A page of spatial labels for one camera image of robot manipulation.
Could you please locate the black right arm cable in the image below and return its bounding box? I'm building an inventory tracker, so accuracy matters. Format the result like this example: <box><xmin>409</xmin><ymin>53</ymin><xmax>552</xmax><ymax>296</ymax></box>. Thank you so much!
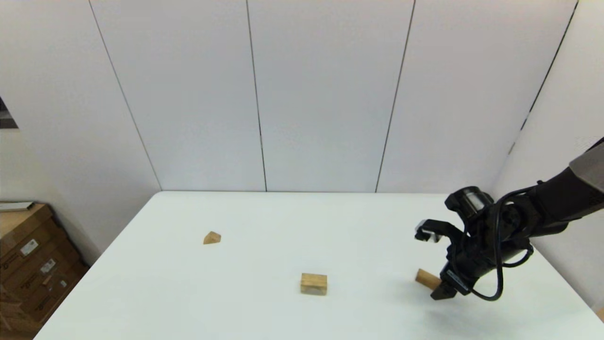
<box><xmin>465</xmin><ymin>187</ymin><xmax>543</xmax><ymax>302</ymax></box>

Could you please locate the rectangular wooden building block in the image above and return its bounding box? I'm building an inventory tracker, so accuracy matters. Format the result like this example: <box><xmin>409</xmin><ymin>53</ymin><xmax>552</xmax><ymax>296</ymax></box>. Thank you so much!
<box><xmin>415</xmin><ymin>268</ymin><xmax>443</xmax><ymax>289</ymax></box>

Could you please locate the arched wooden building block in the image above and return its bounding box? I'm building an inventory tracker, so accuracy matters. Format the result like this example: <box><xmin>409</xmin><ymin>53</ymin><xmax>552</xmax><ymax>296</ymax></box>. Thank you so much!
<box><xmin>301</xmin><ymin>273</ymin><xmax>328</xmax><ymax>296</ymax></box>

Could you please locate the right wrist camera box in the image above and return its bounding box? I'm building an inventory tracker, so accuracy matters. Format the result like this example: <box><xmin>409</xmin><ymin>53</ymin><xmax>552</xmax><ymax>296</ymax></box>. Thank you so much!
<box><xmin>414</xmin><ymin>219</ymin><xmax>450</xmax><ymax>244</ymax></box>

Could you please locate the small plain cardboard box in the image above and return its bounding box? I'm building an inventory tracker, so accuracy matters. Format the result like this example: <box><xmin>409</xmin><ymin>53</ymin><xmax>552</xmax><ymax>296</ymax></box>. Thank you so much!
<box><xmin>0</xmin><ymin>288</ymin><xmax>41</xmax><ymax>339</ymax></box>

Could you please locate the large cardboard box with labels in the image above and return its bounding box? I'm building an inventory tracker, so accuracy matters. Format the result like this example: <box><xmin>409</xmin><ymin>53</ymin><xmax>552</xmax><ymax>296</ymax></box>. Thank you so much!
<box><xmin>0</xmin><ymin>204</ymin><xmax>90</xmax><ymax>326</ymax></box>

